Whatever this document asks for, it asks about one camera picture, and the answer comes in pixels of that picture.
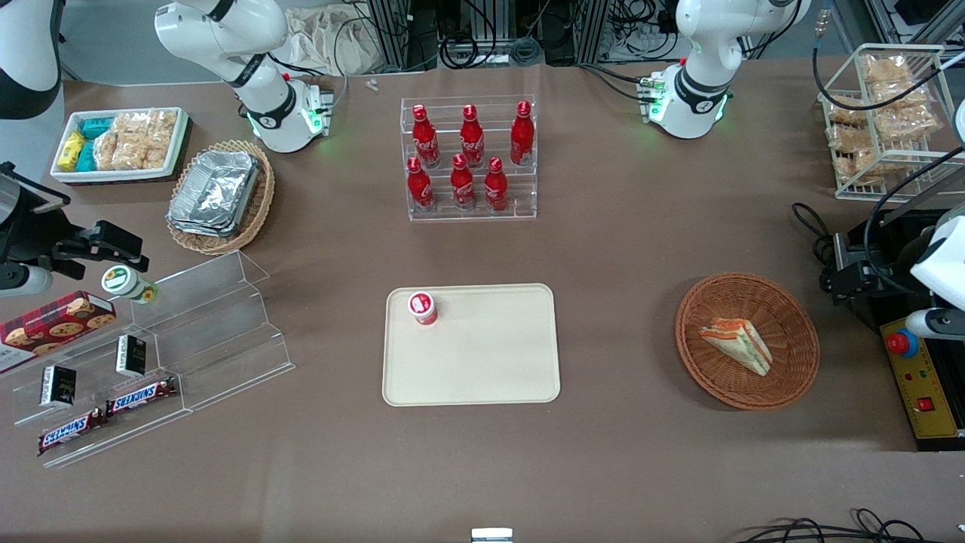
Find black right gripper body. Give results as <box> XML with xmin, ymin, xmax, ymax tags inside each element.
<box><xmin>0</xmin><ymin>162</ymin><xmax>85</xmax><ymax>274</ymax></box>

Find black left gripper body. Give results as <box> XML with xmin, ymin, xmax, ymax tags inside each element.
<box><xmin>867</xmin><ymin>217</ymin><xmax>940</xmax><ymax>296</ymax></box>

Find triangular sandwich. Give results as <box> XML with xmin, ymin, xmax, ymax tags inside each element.
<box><xmin>699</xmin><ymin>318</ymin><xmax>774</xmax><ymax>377</ymax></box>

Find round brown wicker basket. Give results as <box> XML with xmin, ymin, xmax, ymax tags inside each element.
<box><xmin>675</xmin><ymin>271</ymin><xmax>821</xmax><ymax>412</ymax></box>

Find aluminium foil tray stack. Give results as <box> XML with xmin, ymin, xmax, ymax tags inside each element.
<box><xmin>167</xmin><ymin>149</ymin><xmax>262</xmax><ymax>239</ymax></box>

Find oval tan wicker basket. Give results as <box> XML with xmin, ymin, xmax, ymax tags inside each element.
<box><xmin>165</xmin><ymin>140</ymin><xmax>276</xmax><ymax>256</ymax></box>

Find cream plastic tray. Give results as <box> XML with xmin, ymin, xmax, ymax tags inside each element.
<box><xmin>381</xmin><ymin>284</ymin><xmax>562</xmax><ymax>408</ymax></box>

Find green white lidded cup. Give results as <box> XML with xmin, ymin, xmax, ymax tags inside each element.
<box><xmin>101</xmin><ymin>265</ymin><xmax>159</xmax><ymax>305</ymax></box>

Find white rectangular snack bin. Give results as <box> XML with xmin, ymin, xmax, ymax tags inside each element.
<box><xmin>50</xmin><ymin>107</ymin><xmax>189</xmax><ymax>184</ymax></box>

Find yellow snack packet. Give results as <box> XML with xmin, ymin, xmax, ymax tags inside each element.
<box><xmin>58</xmin><ymin>131</ymin><xmax>86</xmax><ymax>172</ymax></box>

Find red tartan cookie box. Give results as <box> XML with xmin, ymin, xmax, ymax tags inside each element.
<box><xmin>0</xmin><ymin>291</ymin><xmax>118</xmax><ymax>375</ymax></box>

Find clear bag of fried snacks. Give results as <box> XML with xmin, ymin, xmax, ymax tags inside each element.
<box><xmin>837</xmin><ymin>149</ymin><xmax>884</xmax><ymax>186</ymax></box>
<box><xmin>826</xmin><ymin>94</ymin><xmax>877</xmax><ymax>156</ymax></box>
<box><xmin>859</xmin><ymin>53</ymin><xmax>918</xmax><ymax>103</ymax></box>
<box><xmin>875</xmin><ymin>100</ymin><xmax>940</xmax><ymax>143</ymax></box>

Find clear bag of rice crackers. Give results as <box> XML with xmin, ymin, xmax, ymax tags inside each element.
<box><xmin>145</xmin><ymin>110</ymin><xmax>179</xmax><ymax>170</ymax></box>
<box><xmin>94</xmin><ymin>130</ymin><xmax>121</xmax><ymax>171</ymax></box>
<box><xmin>113</xmin><ymin>112</ymin><xmax>150</xmax><ymax>170</ymax></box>

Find small black box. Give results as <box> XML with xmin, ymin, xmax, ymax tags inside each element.
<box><xmin>39</xmin><ymin>365</ymin><xmax>77</xmax><ymax>409</ymax></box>
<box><xmin>115</xmin><ymin>335</ymin><xmax>147</xmax><ymax>378</ymax></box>

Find clear acrylic stepped stand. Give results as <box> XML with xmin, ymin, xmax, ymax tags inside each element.
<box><xmin>11</xmin><ymin>250</ymin><xmax>296</xmax><ymax>470</ymax></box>

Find Snickers chocolate bar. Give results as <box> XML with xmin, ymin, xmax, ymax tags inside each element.
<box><xmin>106</xmin><ymin>377</ymin><xmax>179</xmax><ymax>418</ymax></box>
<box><xmin>38</xmin><ymin>408</ymin><xmax>106</xmax><ymax>456</ymax></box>

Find black control box yellow panel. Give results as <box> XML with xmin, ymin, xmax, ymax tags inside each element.
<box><xmin>852</xmin><ymin>207</ymin><xmax>965</xmax><ymax>453</ymax></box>

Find white cloth bag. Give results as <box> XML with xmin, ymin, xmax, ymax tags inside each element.
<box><xmin>283</xmin><ymin>6</ymin><xmax>381</xmax><ymax>76</ymax></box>

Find red cola bottle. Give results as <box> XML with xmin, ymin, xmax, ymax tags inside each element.
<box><xmin>484</xmin><ymin>156</ymin><xmax>509</xmax><ymax>213</ymax></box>
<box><xmin>407</xmin><ymin>157</ymin><xmax>435</xmax><ymax>213</ymax></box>
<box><xmin>412</xmin><ymin>104</ymin><xmax>441</xmax><ymax>168</ymax></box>
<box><xmin>510</xmin><ymin>100</ymin><xmax>535</xmax><ymax>167</ymax></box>
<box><xmin>450</xmin><ymin>153</ymin><xmax>477</xmax><ymax>212</ymax></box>
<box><xmin>459</xmin><ymin>104</ymin><xmax>486</xmax><ymax>168</ymax></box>

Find red white lidded cup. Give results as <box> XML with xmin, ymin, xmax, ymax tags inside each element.
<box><xmin>408</xmin><ymin>291</ymin><xmax>440</xmax><ymax>327</ymax></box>

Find clear acrylic bottle rack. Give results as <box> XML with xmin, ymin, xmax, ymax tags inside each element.
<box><xmin>400</xmin><ymin>94</ymin><xmax>539</xmax><ymax>222</ymax></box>

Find black cable to left gripper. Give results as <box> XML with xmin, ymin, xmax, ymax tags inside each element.
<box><xmin>863</xmin><ymin>147</ymin><xmax>965</xmax><ymax>295</ymax></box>

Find looped black cable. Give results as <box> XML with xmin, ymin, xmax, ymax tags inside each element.
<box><xmin>792</xmin><ymin>202</ymin><xmax>839</xmax><ymax>266</ymax></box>

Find white wire rack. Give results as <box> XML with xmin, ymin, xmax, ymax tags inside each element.
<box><xmin>818</xmin><ymin>43</ymin><xmax>965</xmax><ymax>201</ymax></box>

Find black cable over wire rack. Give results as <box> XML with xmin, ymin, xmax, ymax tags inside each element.
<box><xmin>811</xmin><ymin>0</ymin><xmax>945</xmax><ymax>112</ymax></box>

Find tangled black cables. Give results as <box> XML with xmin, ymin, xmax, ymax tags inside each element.
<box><xmin>735</xmin><ymin>509</ymin><xmax>937</xmax><ymax>543</ymax></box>

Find black cables at arm base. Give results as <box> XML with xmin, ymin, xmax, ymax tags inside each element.
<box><xmin>579</xmin><ymin>63</ymin><xmax>658</xmax><ymax>103</ymax></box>

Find aluminium frame post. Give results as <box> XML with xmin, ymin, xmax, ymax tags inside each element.
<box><xmin>367</xmin><ymin>0</ymin><xmax>412</xmax><ymax>72</ymax></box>

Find coiled black cable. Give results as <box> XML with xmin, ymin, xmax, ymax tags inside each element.
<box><xmin>440</xmin><ymin>30</ymin><xmax>544</xmax><ymax>70</ymax></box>

